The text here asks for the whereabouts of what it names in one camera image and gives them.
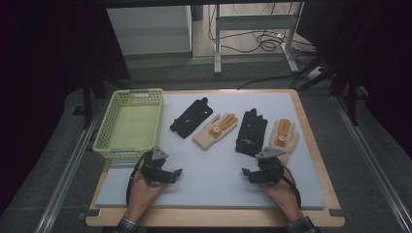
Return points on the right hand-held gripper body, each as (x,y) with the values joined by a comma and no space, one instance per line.
(269,166)

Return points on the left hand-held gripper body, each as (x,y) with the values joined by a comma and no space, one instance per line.
(154,168)

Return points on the person's left hand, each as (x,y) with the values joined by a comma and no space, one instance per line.
(144,197)

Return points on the person's right hand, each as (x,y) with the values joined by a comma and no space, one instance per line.
(282,195)

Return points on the beige and orange glove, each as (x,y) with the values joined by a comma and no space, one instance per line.
(215,131)
(283,137)

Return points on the black glove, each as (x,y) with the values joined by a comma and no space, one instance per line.
(191,118)
(252,134)

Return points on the yellow-green plastic basket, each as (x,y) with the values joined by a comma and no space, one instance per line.
(132,124)

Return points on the black stand leg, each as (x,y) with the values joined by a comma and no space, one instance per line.
(86,103)

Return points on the white cabinet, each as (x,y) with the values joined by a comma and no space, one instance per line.
(152,30)

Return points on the black table bracket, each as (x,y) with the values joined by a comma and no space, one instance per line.
(89,214)

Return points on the aluminium rail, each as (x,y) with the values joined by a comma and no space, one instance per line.
(372,161)
(64,174)

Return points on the white metal stand frame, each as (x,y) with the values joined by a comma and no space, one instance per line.
(256,22)

